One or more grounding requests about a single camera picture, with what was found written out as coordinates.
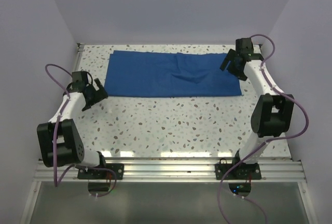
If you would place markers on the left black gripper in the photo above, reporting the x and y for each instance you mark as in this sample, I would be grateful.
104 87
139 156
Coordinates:
100 94

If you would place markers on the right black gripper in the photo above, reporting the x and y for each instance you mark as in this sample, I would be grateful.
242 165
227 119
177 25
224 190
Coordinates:
232 56

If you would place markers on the blue surgical cloth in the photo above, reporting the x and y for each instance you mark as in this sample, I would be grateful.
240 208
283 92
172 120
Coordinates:
152 74

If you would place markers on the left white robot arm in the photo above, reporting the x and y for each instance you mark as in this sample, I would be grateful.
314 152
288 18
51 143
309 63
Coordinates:
59 139

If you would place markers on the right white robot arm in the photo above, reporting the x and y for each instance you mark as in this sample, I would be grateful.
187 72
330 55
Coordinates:
272 114

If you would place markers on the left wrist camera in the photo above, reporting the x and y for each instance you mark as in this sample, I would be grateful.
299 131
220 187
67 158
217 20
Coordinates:
82 76

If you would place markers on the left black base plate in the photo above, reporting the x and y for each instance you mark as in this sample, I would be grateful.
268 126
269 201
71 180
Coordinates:
111 170

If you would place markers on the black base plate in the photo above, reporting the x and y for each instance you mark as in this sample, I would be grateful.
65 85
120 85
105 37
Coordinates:
241 172
111 170

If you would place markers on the aluminium front rail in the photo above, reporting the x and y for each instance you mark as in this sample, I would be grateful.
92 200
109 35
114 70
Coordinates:
201 170

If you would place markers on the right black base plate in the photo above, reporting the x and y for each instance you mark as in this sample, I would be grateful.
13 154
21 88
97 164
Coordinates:
241 172

